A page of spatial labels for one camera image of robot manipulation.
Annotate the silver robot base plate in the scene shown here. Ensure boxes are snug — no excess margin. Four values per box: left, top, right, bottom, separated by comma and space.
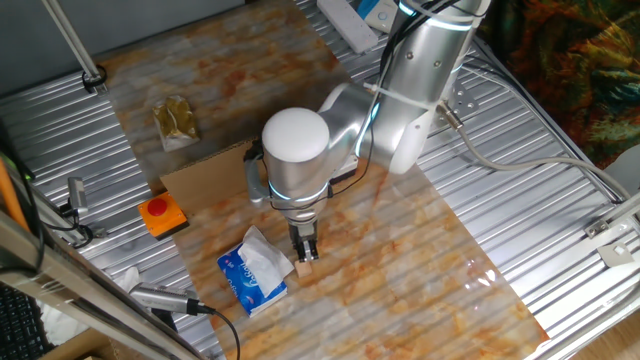
434, 79, 479, 129

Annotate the aluminium frame rail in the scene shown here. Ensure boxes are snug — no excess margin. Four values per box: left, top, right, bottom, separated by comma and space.
0, 209, 201, 360

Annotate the aluminium corner rail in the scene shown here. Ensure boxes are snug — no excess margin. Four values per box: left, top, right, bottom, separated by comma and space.
583, 192, 640, 239

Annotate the small metal bracket plate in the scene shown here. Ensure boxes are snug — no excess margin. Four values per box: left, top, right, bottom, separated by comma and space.
596, 241, 635, 269

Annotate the white tissue sheet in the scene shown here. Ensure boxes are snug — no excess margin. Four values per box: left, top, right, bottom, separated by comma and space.
237, 224, 295, 298

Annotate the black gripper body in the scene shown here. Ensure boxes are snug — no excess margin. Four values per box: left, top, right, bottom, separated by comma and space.
288, 219, 320, 246

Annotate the colourful patterned cloth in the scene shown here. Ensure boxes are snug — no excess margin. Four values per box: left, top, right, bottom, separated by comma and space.
479, 0, 640, 171

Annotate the small silver ribbed box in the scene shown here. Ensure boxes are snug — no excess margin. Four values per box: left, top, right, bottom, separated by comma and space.
66, 176, 90, 217

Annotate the thick grey base cable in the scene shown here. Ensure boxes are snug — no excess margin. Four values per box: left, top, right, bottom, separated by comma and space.
435, 98, 634, 201

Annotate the orange rod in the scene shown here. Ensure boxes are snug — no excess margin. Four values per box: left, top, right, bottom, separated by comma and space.
0, 158, 29, 231

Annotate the taped brown cardboard box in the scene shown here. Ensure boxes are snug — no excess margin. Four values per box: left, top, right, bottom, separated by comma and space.
39, 327, 119, 360

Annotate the white power strip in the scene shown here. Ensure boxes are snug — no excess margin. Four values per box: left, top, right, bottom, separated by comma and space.
316, 0, 380, 55

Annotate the black camera cable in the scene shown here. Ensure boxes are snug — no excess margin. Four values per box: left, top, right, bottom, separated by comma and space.
197, 304, 242, 360

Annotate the silver camera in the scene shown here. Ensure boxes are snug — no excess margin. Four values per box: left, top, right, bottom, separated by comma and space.
128, 281, 201, 317

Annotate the blue white plastic device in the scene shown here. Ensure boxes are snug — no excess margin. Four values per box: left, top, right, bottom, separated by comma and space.
357, 0, 401, 35

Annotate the orange box red mushroom button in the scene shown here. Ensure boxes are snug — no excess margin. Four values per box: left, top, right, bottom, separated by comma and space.
137, 191, 190, 240

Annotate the black keyboard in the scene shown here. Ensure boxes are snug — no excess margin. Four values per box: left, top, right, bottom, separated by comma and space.
0, 282, 54, 360

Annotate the brown cardboard divider board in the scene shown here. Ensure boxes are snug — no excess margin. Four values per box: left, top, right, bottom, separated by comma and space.
159, 138, 266, 216

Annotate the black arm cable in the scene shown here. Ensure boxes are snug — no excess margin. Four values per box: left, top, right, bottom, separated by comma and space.
327, 114, 376, 199

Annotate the crumpled white tissue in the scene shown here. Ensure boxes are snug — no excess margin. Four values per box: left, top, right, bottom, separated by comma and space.
112, 266, 144, 294

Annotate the white paper wad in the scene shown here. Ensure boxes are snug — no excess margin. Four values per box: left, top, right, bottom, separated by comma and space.
37, 299, 91, 346

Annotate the blue tissue pack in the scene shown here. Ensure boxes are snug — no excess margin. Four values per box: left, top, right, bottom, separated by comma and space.
216, 243, 289, 318

